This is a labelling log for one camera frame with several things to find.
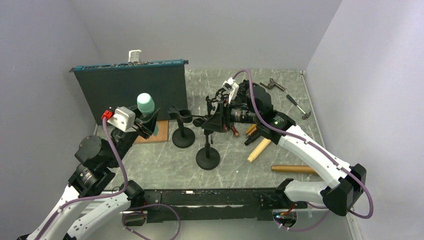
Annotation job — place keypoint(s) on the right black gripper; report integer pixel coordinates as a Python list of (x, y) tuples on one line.
[(226, 113)]

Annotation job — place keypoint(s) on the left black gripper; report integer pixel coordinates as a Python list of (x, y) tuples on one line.
[(148, 123)]

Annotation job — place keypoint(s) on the mint green microphone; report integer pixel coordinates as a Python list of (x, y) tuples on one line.
[(149, 115)]

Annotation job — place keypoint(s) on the black tripod shock mount stand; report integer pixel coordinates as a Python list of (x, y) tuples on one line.
[(221, 95)]

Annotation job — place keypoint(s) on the black condenser microphone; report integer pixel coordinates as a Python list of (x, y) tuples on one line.
[(253, 137)]

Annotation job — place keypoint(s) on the cream yellow microphone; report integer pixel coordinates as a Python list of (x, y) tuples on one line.
[(258, 150)]

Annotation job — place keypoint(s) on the black round-base clip stand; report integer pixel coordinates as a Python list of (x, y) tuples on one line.
[(207, 158)]

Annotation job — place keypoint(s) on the gold microphone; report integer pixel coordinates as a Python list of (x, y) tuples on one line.
[(293, 169)]

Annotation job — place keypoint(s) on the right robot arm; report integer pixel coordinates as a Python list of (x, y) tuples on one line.
[(342, 189)]

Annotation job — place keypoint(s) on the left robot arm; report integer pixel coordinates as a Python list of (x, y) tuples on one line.
[(99, 186)]

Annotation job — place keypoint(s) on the brown wooden board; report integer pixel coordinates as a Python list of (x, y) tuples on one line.
[(162, 134)]

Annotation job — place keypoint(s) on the orange utility knife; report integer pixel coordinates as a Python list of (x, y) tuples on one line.
[(251, 130)]

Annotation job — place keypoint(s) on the grey metal clamp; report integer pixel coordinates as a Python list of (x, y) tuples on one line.
[(272, 84)]

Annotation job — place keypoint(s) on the dark rack unit blue edge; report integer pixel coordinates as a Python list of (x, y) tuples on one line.
[(119, 84)]

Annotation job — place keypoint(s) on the small grey hammer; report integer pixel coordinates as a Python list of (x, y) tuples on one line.
[(305, 115)]

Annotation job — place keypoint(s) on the white block behind rack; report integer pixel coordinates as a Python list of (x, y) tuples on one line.
[(134, 56)]

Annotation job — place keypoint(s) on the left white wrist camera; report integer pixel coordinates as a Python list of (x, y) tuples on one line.
[(122, 118)]

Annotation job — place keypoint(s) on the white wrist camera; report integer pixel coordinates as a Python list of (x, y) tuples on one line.
[(122, 118), (232, 88)]

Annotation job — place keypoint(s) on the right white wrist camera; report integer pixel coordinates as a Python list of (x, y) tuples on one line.
[(232, 88)]

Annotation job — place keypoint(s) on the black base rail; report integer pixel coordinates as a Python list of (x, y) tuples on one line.
[(163, 205)]

